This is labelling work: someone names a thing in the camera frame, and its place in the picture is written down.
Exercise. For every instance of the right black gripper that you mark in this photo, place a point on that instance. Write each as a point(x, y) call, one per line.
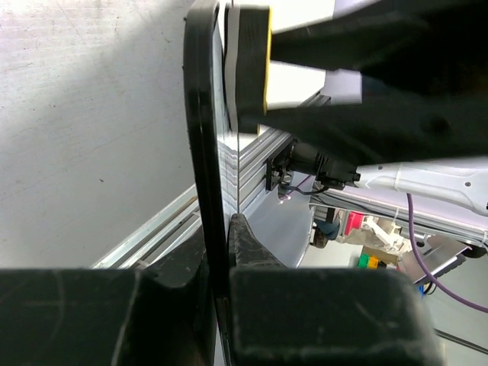
point(436, 61)

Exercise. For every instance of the aluminium table frame rail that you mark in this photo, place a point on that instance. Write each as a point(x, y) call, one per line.
point(180, 219)

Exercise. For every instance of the yellow black whiteboard eraser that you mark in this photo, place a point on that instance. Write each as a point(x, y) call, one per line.
point(247, 33)

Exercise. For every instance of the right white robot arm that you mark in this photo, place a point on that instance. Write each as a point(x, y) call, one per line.
point(427, 176)

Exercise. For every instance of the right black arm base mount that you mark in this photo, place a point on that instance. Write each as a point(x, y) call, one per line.
point(277, 163)

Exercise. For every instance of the small black-framed whiteboard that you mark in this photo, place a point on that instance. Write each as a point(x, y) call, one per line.
point(213, 149)

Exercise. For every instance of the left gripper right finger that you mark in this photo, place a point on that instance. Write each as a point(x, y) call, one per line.
point(322, 316)

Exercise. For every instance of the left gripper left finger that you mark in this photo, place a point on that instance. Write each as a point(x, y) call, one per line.
point(160, 315)

